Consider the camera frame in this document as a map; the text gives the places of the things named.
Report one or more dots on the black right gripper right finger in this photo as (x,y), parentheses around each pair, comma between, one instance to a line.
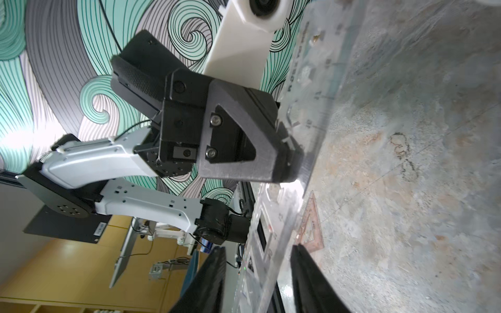
(312,291)

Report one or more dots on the pink set square left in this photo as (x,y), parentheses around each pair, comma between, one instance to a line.
(309,233)

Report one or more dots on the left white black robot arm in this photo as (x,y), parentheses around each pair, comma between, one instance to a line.
(79,179)

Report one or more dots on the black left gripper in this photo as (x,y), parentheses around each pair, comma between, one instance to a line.
(241,137)

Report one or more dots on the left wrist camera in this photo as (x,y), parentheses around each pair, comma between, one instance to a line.
(242,43)

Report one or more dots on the long clear ruler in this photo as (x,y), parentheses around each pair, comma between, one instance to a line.
(317,69)

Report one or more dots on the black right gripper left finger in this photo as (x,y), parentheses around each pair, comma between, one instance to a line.
(206,292)

